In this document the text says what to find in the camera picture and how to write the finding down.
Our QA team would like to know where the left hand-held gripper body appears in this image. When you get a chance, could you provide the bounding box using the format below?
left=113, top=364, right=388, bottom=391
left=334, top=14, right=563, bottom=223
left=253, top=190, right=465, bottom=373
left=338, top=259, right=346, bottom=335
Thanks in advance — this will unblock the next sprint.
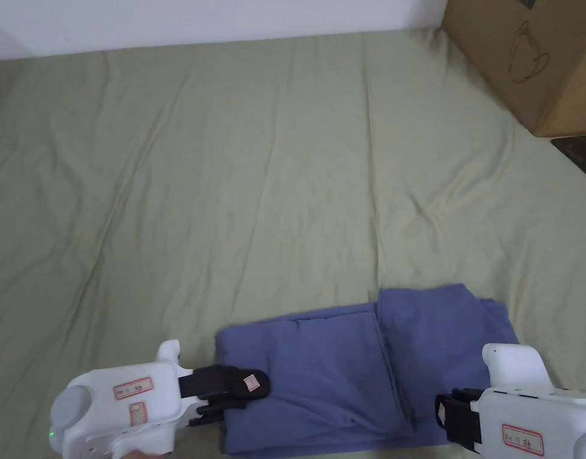
left=50, top=339, right=199, bottom=459

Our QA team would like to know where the bed with pale green sheet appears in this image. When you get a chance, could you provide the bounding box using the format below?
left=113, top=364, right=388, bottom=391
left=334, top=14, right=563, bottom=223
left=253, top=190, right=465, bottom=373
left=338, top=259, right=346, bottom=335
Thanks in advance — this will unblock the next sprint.
left=0, top=23, right=586, bottom=459

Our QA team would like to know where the blue garment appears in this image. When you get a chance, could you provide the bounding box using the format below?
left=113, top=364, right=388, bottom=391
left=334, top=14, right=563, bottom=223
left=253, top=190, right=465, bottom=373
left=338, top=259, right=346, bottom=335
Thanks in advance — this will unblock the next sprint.
left=215, top=283, right=520, bottom=455

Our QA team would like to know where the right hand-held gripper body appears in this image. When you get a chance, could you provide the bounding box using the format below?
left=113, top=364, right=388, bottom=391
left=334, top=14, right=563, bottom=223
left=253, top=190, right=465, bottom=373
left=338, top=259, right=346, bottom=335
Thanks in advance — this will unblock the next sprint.
left=467, top=342, right=586, bottom=459

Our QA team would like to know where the brown cardboard carton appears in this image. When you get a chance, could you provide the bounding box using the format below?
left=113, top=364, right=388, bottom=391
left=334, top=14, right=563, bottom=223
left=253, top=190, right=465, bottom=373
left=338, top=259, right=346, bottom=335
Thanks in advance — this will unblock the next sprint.
left=438, top=0, right=586, bottom=139

